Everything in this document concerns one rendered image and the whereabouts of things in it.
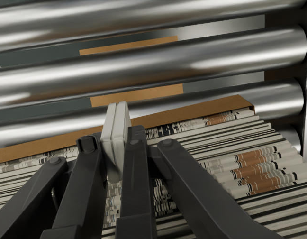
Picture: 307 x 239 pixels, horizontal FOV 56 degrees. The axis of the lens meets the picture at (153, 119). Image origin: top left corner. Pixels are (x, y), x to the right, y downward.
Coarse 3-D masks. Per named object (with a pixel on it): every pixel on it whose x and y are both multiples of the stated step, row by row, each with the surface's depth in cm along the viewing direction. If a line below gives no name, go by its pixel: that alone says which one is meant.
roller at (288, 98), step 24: (168, 96) 36; (192, 96) 35; (216, 96) 35; (264, 96) 34; (288, 96) 34; (24, 120) 35; (48, 120) 35; (72, 120) 34; (96, 120) 34; (0, 144) 34
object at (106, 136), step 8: (112, 104) 23; (112, 112) 21; (112, 120) 19; (104, 128) 18; (112, 128) 18; (104, 136) 17; (112, 136) 17; (104, 144) 17; (112, 144) 17; (104, 152) 17; (112, 152) 17; (104, 160) 17; (112, 160) 17; (112, 168) 17; (112, 176) 17
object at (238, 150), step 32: (160, 128) 30; (192, 128) 28; (224, 128) 27; (256, 128) 26; (32, 160) 29; (224, 160) 22; (256, 160) 21; (288, 160) 20; (0, 192) 25; (160, 192) 20; (256, 192) 18; (288, 192) 17; (160, 224) 16; (288, 224) 14
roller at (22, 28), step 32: (32, 0) 30; (64, 0) 30; (96, 0) 29; (128, 0) 29; (160, 0) 29; (192, 0) 30; (224, 0) 30; (256, 0) 30; (288, 0) 30; (0, 32) 29; (32, 32) 30; (64, 32) 30; (96, 32) 31; (128, 32) 31
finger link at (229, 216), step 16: (160, 144) 16; (176, 144) 15; (176, 160) 14; (192, 160) 14; (176, 176) 13; (192, 176) 12; (208, 176) 12; (176, 192) 14; (192, 192) 11; (208, 192) 11; (224, 192) 11; (192, 208) 12; (208, 208) 10; (224, 208) 10; (240, 208) 10; (192, 224) 12; (208, 224) 10; (224, 224) 10; (240, 224) 10; (256, 224) 9
